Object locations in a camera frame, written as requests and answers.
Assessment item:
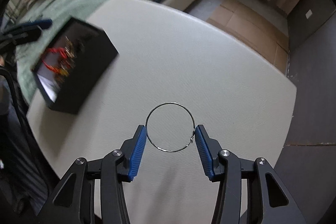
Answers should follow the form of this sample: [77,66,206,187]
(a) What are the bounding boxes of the thin silver hoop bangle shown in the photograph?
[145,102,196,153]

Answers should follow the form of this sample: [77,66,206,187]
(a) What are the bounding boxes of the red string bracelet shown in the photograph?
[40,47,69,75]

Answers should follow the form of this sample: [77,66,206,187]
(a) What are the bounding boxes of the black jewelry box white lining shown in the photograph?
[33,18,118,114]

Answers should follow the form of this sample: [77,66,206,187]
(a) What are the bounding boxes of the flattened cardboard sheet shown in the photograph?
[207,0,289,74]

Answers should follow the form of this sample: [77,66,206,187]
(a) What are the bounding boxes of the white wall socket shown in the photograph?
[305,10,313,19]

